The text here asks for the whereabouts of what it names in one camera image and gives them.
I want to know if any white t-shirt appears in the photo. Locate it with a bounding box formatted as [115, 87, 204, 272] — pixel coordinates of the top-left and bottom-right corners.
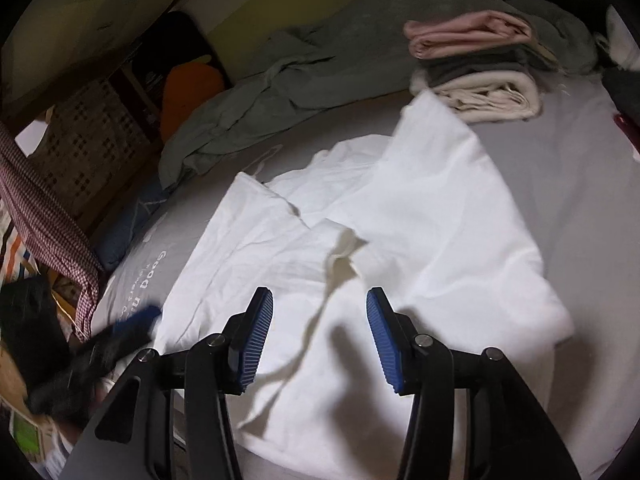
[154, 92, 573, 479]

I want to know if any maroon striped hanging cloth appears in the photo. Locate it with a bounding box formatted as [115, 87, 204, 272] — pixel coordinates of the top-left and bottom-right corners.
[1, 128, 102, 340]

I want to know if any blue cloth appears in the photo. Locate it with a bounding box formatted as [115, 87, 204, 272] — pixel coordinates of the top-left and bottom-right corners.
[93, 177, 170, 273]

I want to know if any striped multicolour fabric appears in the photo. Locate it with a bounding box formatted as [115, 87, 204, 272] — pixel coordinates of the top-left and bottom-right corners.
[0, 204, 39, 285]

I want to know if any orange pillow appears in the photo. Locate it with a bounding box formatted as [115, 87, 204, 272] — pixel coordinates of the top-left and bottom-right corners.
[160, 62, 224, 144]

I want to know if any grey printed bed sheet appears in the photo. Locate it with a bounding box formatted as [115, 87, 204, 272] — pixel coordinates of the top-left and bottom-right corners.
[92, 78, 639, 479]

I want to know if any cream folded garment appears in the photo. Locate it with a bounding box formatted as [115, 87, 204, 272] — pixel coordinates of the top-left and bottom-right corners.
[409, 70, 541, 124]

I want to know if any grey-green crumpled blanket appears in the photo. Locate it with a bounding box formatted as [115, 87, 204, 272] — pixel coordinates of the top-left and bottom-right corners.
[158, 0, 597, 188]

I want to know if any dark grey folded garment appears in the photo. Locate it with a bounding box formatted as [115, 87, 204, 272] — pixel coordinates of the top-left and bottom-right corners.
[420, 47, 528, 88]

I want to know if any white crumpled cloth pile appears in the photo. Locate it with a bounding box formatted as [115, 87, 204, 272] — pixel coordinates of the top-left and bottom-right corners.
[606, 6, 640, 73]

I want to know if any pink folded garment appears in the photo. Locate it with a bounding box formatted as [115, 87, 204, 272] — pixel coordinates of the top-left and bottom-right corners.
[404, 10, 534, 60]

